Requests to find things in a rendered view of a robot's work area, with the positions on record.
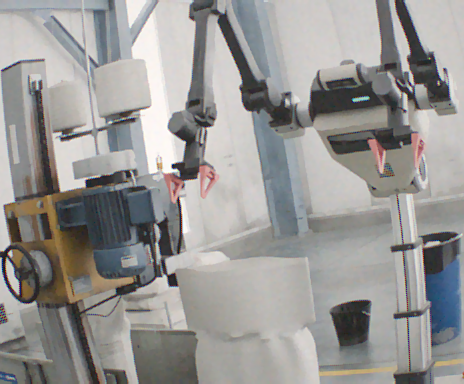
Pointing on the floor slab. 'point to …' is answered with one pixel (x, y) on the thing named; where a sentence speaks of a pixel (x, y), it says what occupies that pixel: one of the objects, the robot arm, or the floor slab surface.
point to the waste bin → (443, 284)
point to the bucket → (352, 321)
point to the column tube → (35, 228)
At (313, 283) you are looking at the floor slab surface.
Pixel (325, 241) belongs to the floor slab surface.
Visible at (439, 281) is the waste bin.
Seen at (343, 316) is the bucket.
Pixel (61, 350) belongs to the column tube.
